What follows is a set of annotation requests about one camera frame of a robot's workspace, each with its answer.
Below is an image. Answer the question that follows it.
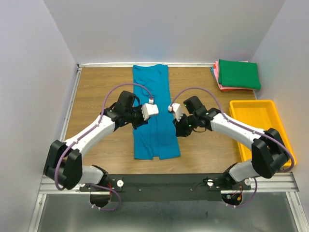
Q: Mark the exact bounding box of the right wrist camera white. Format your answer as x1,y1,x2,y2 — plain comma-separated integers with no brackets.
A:
168,103,184,122

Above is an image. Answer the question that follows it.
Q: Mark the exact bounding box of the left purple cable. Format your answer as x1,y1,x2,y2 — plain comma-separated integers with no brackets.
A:
55,83,155,212

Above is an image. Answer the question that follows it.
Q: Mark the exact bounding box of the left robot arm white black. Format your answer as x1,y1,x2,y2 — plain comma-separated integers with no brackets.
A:
43,91,154,191

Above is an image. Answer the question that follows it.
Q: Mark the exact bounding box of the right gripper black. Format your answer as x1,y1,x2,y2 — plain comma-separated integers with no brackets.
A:
172,112,197,138

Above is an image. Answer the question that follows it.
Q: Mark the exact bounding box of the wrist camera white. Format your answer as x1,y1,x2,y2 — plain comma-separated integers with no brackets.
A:
168,103,184,122
141,103,159,121

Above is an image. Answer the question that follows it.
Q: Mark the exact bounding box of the pink folded t shirt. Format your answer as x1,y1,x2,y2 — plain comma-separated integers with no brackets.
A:
214,60,252,91

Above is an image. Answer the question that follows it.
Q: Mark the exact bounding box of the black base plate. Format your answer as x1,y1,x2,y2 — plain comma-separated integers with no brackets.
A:
80,174,251,206

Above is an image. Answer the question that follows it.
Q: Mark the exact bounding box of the light blue folded t shirt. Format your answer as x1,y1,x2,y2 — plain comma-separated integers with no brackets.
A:
210,66,218,83

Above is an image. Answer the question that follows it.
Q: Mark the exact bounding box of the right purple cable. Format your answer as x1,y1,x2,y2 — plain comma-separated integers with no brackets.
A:
168,87,297,209

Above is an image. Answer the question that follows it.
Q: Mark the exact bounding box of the yellow plastic tray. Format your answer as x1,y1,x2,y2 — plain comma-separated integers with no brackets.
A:
229,100,294,154

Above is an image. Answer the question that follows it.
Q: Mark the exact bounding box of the purple cable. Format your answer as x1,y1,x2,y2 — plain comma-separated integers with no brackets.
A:
168,87,297,209
55,83,155,212

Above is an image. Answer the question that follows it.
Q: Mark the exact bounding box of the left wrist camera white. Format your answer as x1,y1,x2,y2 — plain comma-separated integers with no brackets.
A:
141,103,159,121

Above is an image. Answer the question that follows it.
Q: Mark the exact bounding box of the aluminium frame rail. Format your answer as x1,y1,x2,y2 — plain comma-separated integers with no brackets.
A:
28,62,309,232

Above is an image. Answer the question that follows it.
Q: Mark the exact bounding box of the green folded t shirt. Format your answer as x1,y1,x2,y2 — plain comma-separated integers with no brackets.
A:
218,59,261,90

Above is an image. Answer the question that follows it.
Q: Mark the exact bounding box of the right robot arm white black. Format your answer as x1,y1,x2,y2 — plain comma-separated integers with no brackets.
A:
168,96,292,189

